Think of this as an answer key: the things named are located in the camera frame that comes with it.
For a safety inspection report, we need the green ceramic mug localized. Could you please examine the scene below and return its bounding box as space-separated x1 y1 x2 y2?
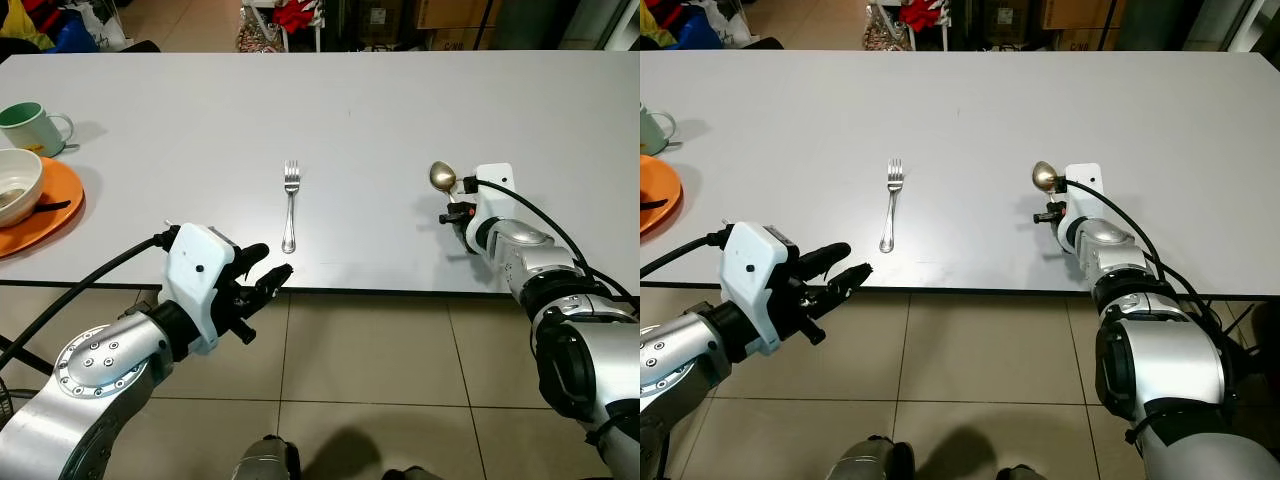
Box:
0 101 77 159
640 104 679 157

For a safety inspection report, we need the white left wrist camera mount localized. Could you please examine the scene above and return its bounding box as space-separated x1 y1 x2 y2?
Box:
158 222 238 357
721 221 802 357

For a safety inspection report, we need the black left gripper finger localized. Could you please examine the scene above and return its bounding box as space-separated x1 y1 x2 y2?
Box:
248 263 295 303
814 262 874 302
233 242 272 279
795 241 854 278

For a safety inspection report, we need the silver metal fork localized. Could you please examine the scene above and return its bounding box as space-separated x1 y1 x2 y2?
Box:
879 157 905 254
280 159 303 255

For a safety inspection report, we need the orange plate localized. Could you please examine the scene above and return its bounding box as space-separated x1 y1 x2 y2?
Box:
0 156 87 260
640 154 684 237

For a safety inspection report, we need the white ceramic bowl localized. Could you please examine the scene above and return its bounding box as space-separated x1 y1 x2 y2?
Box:
0 148 45 228

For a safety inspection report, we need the brown cardboard box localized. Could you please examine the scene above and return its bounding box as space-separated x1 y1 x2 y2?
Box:
414 0 502 32
1039 0 1127 32

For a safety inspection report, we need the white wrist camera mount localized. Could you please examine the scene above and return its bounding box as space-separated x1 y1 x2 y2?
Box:
158 222 238 357
1062 162 1104 229
468 162 515 239
721 221 802 357

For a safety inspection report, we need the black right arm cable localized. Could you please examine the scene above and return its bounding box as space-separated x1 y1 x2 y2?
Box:
458 177 641 303
1061 177 1216 306

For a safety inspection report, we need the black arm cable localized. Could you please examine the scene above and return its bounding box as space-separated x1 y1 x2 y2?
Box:
0 230 183 373
458 177 641 303
640 230 738 281
1061 177 1216 306

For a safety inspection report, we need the red cloth item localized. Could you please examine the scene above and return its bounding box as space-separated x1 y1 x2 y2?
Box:
271 0 317 34
899 0 947 32

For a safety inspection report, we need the white wire rack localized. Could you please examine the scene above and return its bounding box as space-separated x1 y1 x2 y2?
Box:
237 0 324 54
864 0 952 53

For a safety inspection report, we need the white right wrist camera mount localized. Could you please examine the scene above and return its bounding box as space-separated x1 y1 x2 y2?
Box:
468 162 515 239
1062 162 1104 229

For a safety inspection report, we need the blue bag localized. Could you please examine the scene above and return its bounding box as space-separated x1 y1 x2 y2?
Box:
44 11 102 54
660 9 727 52

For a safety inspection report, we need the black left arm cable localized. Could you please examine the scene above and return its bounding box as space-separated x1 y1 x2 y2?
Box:
640 230 738 281
0 230 183 373

